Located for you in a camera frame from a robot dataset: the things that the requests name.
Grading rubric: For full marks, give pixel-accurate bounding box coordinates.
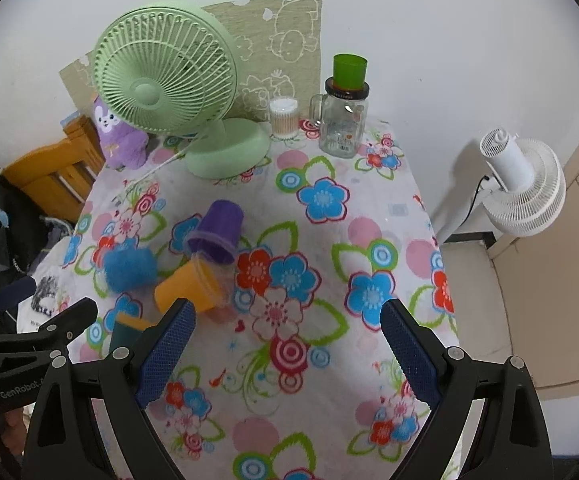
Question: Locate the teal cup with yellow rim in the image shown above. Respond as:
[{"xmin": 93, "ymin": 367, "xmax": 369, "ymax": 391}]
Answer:
[{"xmin": 110, "ymin": 312, "xmax": 154, "ymax": 352}]

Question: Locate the green plastic cup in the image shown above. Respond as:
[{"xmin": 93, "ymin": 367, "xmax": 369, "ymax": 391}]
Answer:
[{"xmin": 333, "ymin": 53, "xmax": 367, "ymax": 91}]

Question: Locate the pile of dark clothes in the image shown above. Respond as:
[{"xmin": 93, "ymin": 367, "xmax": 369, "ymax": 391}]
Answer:
[{"xmin": 0, "ymin": 167, "xmax": 74, "ymax": 321}]

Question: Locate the wooden chair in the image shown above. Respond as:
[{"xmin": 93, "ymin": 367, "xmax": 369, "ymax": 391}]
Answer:
[{"xmin": 2, "ymin": 113, "xmax": 105, "ymax": 224}]

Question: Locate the purple plush toy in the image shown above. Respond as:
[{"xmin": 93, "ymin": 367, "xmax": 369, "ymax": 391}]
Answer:
[{"xmin": 93, "ymin": 96, "xmax": 150, "ymax": 170}]

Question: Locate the floral tablecloth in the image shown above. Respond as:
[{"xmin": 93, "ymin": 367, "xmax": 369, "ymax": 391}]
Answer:
[{"xmin": 43, "ymin": 122, "xmax": 457, "ymax": 479}]

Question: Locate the white floor fan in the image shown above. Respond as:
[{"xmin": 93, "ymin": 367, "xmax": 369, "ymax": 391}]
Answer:
[{"xmin": 436, "ymin": 128, "xmax": 567, "ymax": 243}]

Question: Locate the green desk fan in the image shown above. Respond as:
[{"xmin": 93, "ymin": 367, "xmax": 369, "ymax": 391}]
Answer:
[{"xmin": 92, "ymin": 2, "xmax": 271, "ymax": 180}]

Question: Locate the cotton swab container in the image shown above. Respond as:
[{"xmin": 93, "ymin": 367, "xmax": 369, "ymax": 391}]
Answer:
[{"xmin": 268, "ymin": 96, "xmax": 299, "ymax": 139}]

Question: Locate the glass mason jar mug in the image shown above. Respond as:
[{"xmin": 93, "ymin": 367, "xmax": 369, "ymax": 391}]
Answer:
[{"xmin": 309, "ymin": 76, "xmax": 370, "ymax": 159}]

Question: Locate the white fan power cable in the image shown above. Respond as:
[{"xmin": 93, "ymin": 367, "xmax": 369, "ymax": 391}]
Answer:
[{"xmin": 112, "ymin": 129, "xmax": 208, "ymax": 204}]

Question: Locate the black floor fan cable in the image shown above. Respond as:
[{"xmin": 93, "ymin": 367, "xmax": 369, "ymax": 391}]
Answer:
[{"xmin": 456, "ymin": 173, "xmax": 496, "ymax": 226}]

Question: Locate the beige cartoon wall cloth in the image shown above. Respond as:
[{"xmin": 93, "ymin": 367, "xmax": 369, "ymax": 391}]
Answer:
[{"xmin": 58, "ymin": 0, "xmax": 323, "ymax": 124}]

